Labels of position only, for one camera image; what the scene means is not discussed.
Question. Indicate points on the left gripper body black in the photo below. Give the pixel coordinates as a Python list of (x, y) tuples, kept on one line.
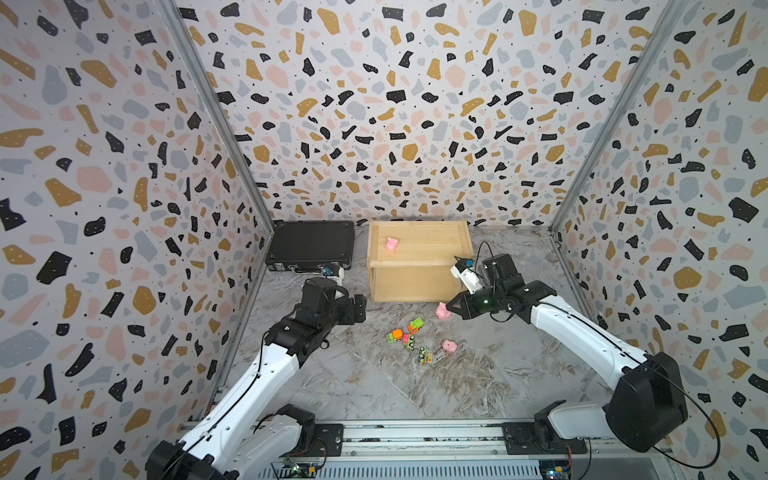
[(345, 313)]

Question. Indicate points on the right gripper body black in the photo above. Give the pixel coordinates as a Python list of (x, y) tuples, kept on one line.
[(484, 302)]

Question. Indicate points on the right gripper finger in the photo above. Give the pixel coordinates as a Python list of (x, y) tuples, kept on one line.
[(462, 313), (458, 302)]

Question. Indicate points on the pink toy pig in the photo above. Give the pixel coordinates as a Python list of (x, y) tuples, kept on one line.
[(442, 312), (391, 244), (449, 346)]

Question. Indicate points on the green orange mixer truck toy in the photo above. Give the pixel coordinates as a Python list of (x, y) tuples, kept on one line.
[(394, 336)]

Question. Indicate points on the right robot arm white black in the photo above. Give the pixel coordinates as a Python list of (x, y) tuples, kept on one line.
[(647, 402)]

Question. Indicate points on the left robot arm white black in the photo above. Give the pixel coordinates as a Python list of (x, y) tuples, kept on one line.
[(238, 439)]

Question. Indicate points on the orange green dump truck toy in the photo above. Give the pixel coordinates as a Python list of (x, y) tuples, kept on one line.
[(415, 325)]

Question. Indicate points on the green overturned toy truck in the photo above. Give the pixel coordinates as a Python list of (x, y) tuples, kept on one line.
[(425, 356)]

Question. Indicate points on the green pink mixer truck toy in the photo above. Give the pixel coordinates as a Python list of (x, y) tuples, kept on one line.
[(408, 341)]

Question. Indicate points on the wooden two-tier shelf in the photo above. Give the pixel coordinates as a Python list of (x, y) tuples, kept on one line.
[(419, 269)]

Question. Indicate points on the black briefcase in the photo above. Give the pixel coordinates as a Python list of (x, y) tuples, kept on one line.
[(311, 246)]

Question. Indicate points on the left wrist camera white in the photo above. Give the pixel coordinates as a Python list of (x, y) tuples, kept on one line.
[(335, 273)]

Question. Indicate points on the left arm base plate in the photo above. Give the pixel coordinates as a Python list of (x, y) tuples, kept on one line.
[(321, 440)]

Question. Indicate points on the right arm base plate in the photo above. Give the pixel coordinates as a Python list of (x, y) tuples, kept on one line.
[(528, 437)]

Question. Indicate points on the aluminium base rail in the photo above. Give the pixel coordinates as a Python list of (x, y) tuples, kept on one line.
[(460, 449)]

